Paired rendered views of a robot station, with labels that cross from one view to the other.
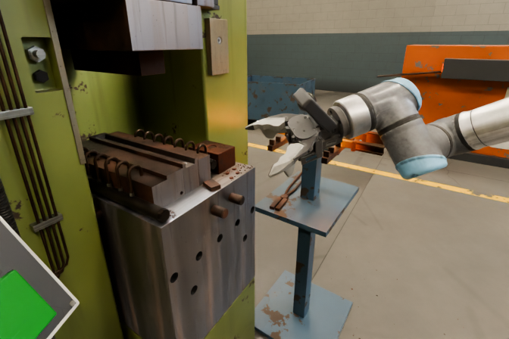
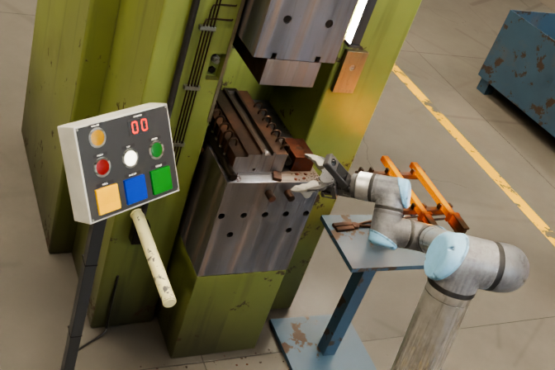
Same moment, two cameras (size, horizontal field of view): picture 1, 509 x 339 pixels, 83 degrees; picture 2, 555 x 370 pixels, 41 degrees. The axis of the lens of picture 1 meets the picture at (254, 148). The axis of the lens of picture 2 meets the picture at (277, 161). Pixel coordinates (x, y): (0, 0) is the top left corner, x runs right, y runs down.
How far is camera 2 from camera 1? 1.84 m
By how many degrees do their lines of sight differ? 24
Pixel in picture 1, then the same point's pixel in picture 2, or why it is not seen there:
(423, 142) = (383, 225)
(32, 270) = (173, 168)
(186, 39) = (300, 81)
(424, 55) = not seen: outside the picture
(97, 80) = not seen: hidden behind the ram
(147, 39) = (271, 79)
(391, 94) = (387, 187)
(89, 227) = (193, 158)
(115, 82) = not seen: hidden behind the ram
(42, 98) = (206, 83)
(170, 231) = (231, 187)
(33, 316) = (167, 184)
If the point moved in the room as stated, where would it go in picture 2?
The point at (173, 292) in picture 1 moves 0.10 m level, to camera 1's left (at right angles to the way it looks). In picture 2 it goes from (216, 224) to (195, 209)
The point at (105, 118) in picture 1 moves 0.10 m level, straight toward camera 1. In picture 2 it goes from (244, 74) to (239, 85)
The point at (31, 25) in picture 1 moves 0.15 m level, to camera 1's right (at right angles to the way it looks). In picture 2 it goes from (220, 48) to (255, 69)
